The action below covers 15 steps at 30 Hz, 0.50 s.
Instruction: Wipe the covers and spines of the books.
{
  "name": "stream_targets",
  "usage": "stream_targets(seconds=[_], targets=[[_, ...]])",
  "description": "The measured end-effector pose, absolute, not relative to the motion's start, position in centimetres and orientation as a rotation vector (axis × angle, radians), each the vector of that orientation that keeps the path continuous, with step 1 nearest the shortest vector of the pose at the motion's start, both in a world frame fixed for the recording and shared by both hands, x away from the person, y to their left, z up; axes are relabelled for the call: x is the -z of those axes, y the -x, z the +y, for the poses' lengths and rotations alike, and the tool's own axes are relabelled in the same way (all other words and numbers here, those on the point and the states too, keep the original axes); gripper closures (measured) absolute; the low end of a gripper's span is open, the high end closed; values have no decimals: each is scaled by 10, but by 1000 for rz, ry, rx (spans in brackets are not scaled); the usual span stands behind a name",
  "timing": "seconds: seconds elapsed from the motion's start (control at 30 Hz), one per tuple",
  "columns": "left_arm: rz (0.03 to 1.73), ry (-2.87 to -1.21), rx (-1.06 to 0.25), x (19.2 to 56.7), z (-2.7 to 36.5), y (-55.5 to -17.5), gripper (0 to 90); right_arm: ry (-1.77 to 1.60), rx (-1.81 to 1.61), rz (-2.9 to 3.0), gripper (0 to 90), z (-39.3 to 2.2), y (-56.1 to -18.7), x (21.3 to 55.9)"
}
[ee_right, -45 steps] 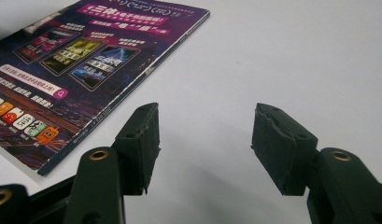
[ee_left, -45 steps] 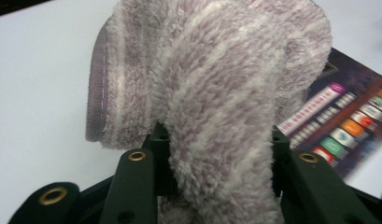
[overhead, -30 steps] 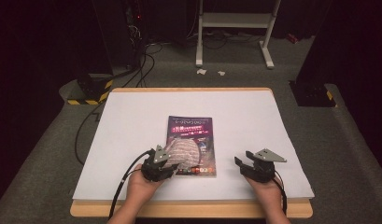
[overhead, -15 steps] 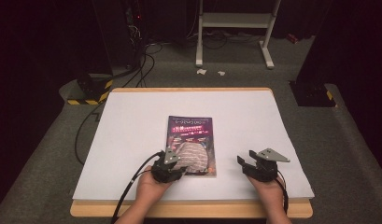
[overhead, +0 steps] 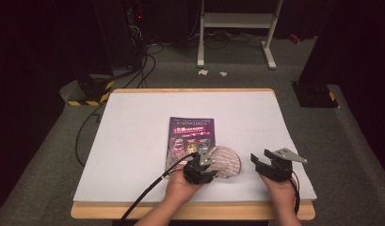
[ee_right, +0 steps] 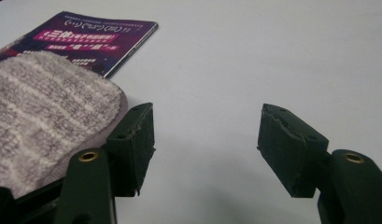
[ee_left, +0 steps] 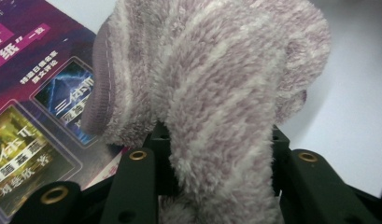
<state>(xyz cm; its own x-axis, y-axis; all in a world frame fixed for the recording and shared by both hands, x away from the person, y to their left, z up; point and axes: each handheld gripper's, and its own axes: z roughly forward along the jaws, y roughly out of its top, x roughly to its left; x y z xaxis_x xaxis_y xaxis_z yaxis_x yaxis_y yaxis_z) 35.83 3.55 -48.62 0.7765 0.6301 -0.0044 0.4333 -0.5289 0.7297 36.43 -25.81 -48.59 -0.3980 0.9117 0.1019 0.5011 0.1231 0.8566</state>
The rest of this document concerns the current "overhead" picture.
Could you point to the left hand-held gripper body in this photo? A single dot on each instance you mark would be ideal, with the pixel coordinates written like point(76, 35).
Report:
point(196, 171)

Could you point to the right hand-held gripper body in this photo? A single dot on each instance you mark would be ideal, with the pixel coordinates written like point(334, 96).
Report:
point(279, 171)

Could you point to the pink striped cloth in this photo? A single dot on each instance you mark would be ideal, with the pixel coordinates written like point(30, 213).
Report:
point(227, 160)

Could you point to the red illustrated magazine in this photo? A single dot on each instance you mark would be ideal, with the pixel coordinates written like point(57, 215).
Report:
point(190, 135)

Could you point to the person's right hand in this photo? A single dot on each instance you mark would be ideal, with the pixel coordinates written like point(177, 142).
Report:
point(282, 193)

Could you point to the person's left hand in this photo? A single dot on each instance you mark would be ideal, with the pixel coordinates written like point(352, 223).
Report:
point(179, 190)

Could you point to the wooden table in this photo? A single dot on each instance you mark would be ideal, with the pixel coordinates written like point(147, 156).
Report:
point(231, 212)

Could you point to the black stand base yellow corner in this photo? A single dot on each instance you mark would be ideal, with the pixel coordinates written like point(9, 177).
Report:
point(312, 95)

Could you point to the white paper scrap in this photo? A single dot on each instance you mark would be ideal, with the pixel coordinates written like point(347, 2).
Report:
point(223, 74)
point(203, 72)

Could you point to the red floor object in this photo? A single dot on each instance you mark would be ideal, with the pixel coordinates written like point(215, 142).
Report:
point(295, 38)

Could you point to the black yellow striped stand base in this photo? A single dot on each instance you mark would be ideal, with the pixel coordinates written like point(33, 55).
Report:
point(93, 92)

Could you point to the white metal stand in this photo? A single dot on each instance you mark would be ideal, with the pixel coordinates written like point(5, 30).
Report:
point(237, 20)

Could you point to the black equipment rack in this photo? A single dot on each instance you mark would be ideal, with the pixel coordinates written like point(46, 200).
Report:
point(133, 31)

